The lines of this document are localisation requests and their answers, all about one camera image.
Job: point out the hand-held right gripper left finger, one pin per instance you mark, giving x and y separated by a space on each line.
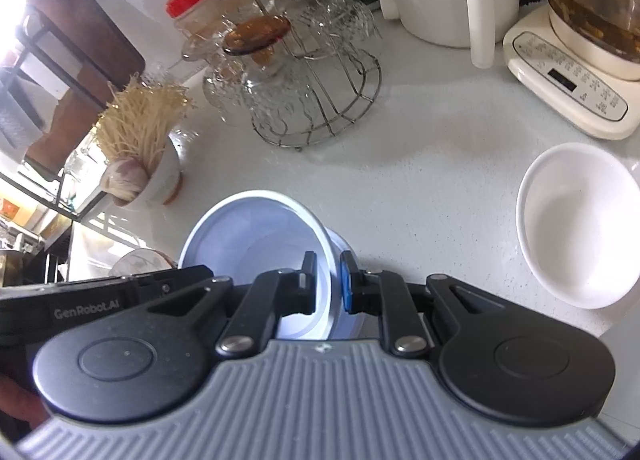
307 285

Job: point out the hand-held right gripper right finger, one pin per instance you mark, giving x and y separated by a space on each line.
345 285

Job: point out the person's left hand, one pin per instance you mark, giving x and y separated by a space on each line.
17 405

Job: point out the large floral ceramic bowl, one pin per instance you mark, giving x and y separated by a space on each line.
140 260

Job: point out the purple-skinned garlic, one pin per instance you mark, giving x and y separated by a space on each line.
122 180

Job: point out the clear drinking glass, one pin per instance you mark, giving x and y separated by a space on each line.
82 160

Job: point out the small white ceramic bowl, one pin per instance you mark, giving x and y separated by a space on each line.
162 180

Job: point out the bundle of dry noodles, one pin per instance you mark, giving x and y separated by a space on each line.
142 115

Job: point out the white plastic bowl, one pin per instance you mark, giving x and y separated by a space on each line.
575 230

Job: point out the amber base glass cup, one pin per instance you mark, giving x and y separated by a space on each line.
257 37

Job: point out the red lid plastic jar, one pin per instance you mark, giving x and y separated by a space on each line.
200 5

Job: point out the cream electric glass kettle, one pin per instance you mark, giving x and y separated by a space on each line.
575 65

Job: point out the black metal shelf frame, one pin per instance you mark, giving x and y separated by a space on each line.
35 55

